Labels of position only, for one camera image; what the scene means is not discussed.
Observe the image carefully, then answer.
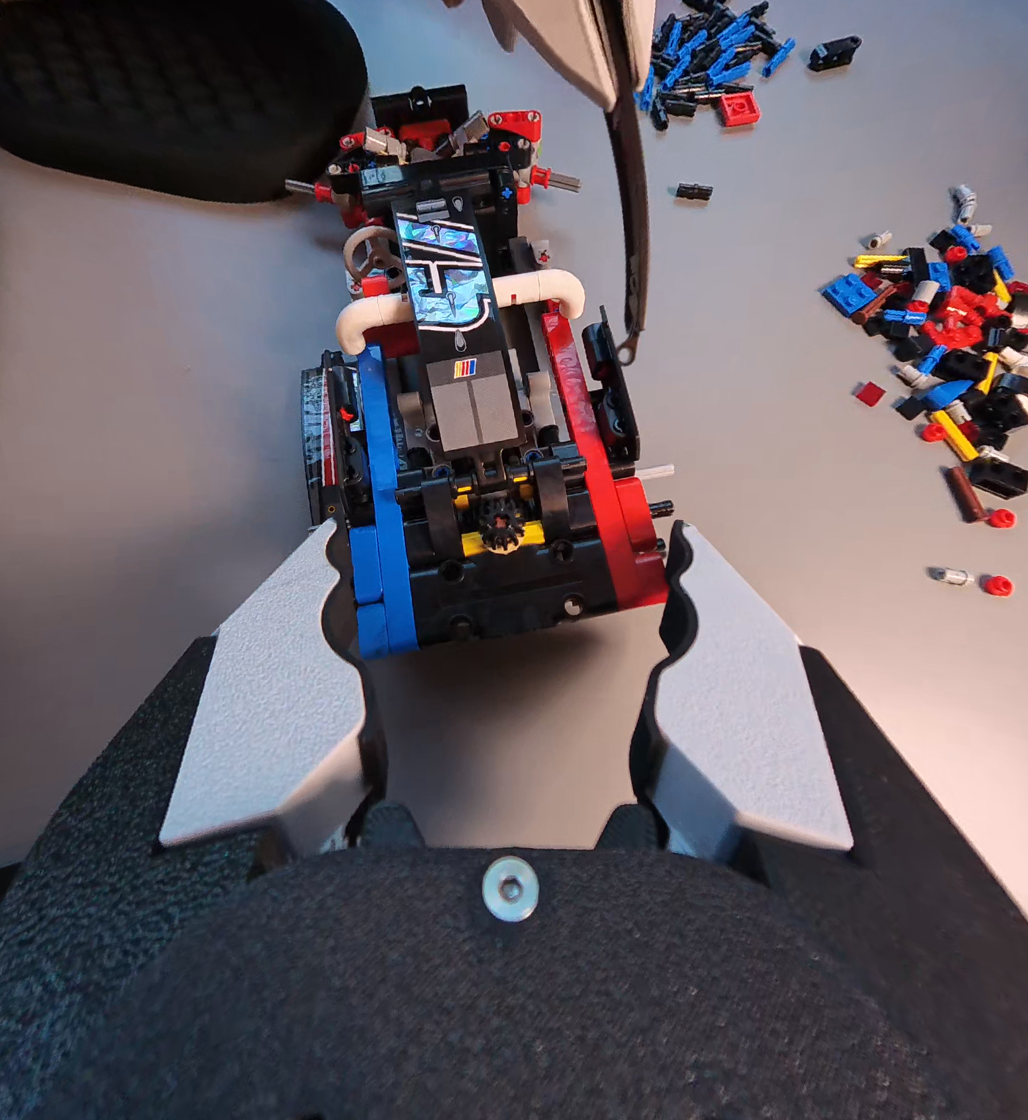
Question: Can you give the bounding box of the holographic window curved lego panel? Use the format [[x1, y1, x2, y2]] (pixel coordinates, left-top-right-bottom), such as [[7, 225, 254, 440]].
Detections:
[[602, 87, 655, 369]]

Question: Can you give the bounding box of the pile of mixed lego pieces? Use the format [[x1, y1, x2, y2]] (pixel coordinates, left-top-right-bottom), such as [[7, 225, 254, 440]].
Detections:
[[820, 184, 1028, 530]]

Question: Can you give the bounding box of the lego race car model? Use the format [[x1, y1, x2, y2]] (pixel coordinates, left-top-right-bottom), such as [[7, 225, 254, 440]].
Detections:
[[285, 85, 677, 662]]

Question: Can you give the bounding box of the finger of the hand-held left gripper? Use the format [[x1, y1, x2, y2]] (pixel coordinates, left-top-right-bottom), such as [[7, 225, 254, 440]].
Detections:
[[623, 0, 659, 95], [479, 0, 623, 113]]

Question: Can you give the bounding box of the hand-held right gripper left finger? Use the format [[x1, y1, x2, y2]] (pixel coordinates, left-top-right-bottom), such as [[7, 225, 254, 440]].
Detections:
[[158, 518, 388, 859]]

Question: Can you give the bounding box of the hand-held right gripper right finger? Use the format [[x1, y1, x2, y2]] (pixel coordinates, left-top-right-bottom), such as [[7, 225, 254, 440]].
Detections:
[[630, 520, 856, 859]]

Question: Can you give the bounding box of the pile of blue black pins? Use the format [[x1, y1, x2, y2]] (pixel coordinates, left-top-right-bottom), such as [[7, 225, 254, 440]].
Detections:
[[635, 0, 797, 132]]

